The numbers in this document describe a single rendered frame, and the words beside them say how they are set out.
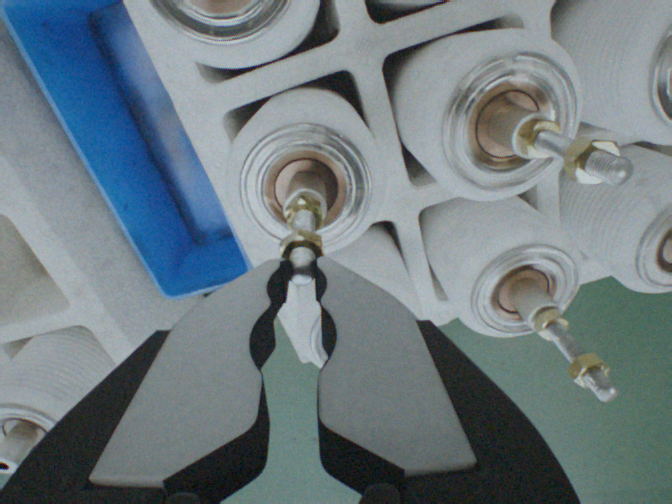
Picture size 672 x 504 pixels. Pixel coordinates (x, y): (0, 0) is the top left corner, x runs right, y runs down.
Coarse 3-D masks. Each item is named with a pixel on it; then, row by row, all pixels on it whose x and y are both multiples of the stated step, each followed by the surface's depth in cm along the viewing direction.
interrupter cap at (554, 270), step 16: (512, 256) 24; (528, 256) 24; (544, 256) 24; (560, 256) 24; (496, 272) 25; (512, 272) 25; (528, 272) 25; (544, 272) 25; (560, 272) 25; (576, 272) 25; (480, 288) 25; (496, 288) 26; (544, 288) 26; (560, 288) 26; (576, 288) 26; (480, 304) 26; (496, 304) 26; (512, 304) 27; (560, 304) 26; (480, 320) 27; (496, 320) 27; (512, 320) 27
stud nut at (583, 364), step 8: (576, 360) 19; (584, 360) 19; (592, 360) 19; (600, 360) 19; (576, 368) 19; (584, 368) 19; (592, 368) 19; (600, 368) 19; (608, 368) 19; (576, 376) 19; (584, 376) 19; (584, 384) 19
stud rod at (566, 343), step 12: (552, 324) 22; (552, 336) 22; (564, 336) 21; (564, 348) 21; (576, 348) 20; (588, 372) 19; (600, 372) 19; (588, 384) 19; (600, 384) 18; (612, 384) 18; (600, 396) 18; (612, 396) 18
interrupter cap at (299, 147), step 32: (288, 128) 20; (320, 128) 20; (256, 160) 20; (288, 160) 21; (320, 160) 21; (352, 160) 21; (256, 192) 21; (352, 192) 22; (256, 224) 22; (352, 224) 22
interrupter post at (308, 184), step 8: (296, 176) 21; (304, 176) 20; (312, 176) 21; (288, 184) 21; (296, 184) 19; (304, 184) 19; (312, 184) 19; (320, 184) 20; (288, 192) 19; (296, 192) 19; (304, 192) 19; (312, 192) 19; (320, 192) 19; (288, 200) 19; (320, 200) 19
